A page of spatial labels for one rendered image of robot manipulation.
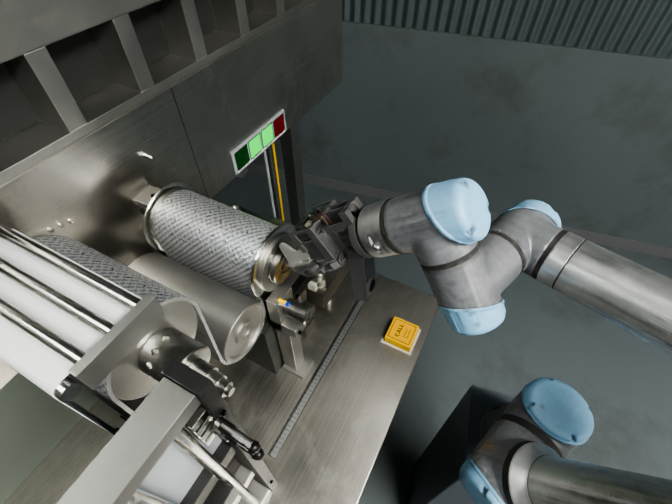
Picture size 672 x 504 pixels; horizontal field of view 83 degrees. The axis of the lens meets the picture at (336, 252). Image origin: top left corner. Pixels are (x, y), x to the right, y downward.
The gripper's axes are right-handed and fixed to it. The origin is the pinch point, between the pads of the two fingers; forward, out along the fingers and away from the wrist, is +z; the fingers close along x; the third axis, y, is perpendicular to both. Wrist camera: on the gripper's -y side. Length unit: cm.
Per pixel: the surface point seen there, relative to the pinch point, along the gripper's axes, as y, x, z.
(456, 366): -125, -63, 49
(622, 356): -172, -107, -7
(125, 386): 7.9, 31.0, -0.5
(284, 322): -10.2, 5.7, 8.9
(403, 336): -39.6, -14.3, 6.8
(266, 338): -12.1, 8.3, 14.9
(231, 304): 1.3, 11.2, 7.4
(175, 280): 9.2, 12.0, 16.8
